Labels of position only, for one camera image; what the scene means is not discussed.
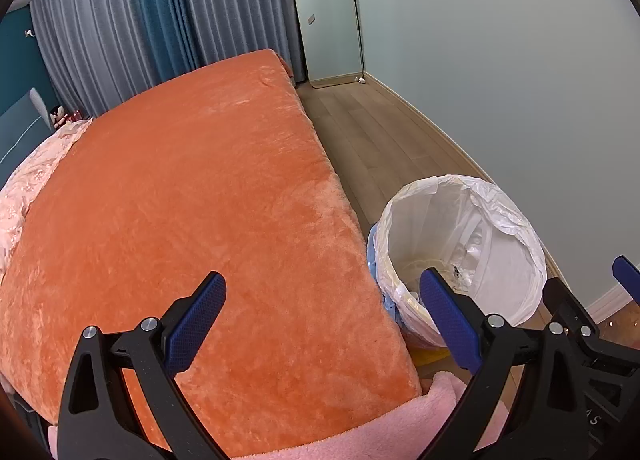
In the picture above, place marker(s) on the pink patterned quilt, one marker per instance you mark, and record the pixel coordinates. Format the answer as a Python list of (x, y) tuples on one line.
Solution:
[(35, 175)]

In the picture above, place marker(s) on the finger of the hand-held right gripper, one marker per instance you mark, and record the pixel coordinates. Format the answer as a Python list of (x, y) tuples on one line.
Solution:
[(565, 302), (629, 275)]

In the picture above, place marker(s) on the orange plush blanket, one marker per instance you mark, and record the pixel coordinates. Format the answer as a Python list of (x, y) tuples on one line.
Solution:
[(190, 190)]

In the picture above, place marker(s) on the teal curtain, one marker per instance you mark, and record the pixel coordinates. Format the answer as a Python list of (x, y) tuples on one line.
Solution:
[(162, 5)]

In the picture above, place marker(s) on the trash bin with white liner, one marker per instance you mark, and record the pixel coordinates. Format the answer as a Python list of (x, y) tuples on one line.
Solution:
[(500, 260)]

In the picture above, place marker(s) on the teal headboard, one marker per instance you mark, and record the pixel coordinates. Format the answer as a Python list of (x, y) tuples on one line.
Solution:
[(20, 135)]

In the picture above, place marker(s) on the standing mirror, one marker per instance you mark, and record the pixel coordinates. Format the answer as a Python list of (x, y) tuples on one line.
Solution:
[(327, 15)]

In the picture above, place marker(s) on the red and white doll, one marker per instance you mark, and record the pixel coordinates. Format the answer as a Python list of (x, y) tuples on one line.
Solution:
[(62, 117)]

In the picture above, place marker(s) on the grey curtain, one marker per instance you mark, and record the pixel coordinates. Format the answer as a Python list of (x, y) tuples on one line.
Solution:
[(90, 25)]

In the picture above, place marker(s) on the pink fluffy blanket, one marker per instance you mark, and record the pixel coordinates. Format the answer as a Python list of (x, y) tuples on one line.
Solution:
[(400, 432)]

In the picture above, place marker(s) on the white tissue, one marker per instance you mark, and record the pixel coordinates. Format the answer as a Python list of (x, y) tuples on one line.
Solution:
[(470, 252)]

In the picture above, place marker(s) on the yellow flat item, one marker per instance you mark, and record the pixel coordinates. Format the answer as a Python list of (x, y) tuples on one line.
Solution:
[(432, 356)]

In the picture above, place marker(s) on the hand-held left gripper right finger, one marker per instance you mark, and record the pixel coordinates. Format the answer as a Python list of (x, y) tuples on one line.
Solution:
[(450, 315)]

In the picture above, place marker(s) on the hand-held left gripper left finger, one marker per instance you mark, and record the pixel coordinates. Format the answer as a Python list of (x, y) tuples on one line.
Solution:
[(195, 320)]

